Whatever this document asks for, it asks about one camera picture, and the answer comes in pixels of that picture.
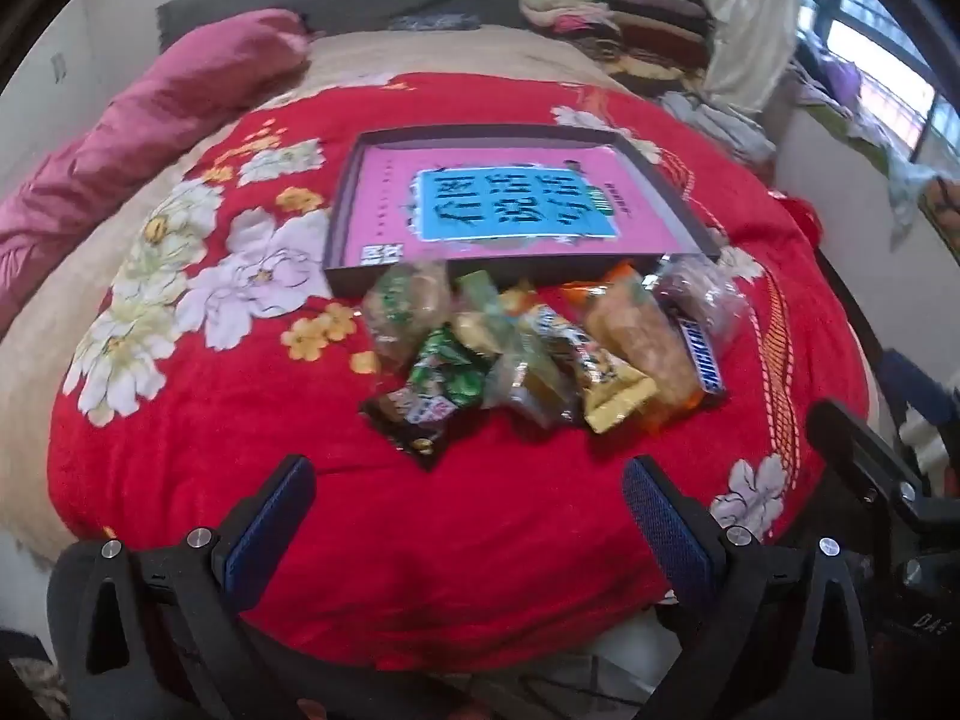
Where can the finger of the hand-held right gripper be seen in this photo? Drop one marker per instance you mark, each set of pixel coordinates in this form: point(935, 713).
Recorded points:
point(855, 442)

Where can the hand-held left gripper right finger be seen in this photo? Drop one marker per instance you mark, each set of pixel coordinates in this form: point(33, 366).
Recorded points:
point(667, 532)

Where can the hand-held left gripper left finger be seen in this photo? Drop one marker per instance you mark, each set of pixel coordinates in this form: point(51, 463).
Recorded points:
point(274, 532)

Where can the yellow snack packet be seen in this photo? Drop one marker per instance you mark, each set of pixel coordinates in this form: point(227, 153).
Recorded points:
point(619, 401)

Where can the brown chocolate bar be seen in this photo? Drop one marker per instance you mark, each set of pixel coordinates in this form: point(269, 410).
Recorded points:
point(701, 356)

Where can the orange rice cracker packet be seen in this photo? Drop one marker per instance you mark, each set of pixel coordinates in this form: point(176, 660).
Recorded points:
point(637, 345)

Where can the clear jelly packet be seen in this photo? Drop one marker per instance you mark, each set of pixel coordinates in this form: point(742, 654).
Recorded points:
point(525, 382)

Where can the clear dark pastry packet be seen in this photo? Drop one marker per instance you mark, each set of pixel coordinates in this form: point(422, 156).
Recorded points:
point(701, 289)

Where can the green black snack packet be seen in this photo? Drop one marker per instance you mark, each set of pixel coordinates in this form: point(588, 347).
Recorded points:
point(435, 382)

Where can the orange snack packet blue label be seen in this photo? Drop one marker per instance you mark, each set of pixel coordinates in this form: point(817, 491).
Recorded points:
point(536, 315)

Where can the grey shallow box tray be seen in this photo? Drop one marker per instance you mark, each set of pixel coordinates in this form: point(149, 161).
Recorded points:
point(352, 281)

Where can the round pastry packet green label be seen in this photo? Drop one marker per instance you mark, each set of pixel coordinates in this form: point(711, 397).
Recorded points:
point(405, 304)

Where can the light green candy packet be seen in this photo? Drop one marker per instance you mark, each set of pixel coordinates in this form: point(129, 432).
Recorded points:
point(476, 300)

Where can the red floral blanket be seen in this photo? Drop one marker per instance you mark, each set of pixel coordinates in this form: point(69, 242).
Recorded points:
point(487, 540)

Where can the light blue garment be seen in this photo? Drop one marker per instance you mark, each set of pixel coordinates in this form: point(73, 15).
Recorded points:
point(720, 127)

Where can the heap of mixed clothes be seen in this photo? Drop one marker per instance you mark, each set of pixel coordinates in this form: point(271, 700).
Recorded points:
point(840, 90)

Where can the pink book blue label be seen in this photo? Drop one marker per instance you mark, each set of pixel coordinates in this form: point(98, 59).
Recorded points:
point(390, 195)

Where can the dark framed window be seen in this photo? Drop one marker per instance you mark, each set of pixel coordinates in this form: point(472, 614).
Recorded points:
point(885, 67)

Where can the cream satin curtain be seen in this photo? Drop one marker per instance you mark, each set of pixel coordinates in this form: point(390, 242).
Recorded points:
point(757, 30)

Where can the pink quilt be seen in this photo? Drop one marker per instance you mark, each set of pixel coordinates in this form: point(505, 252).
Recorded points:
point(150, 120)

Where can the pile of folded clothes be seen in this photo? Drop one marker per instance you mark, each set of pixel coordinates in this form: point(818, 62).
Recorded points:
point(637, 22)

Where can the blue patterned cloth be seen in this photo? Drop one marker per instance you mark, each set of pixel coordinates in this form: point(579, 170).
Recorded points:
point(435, 21)

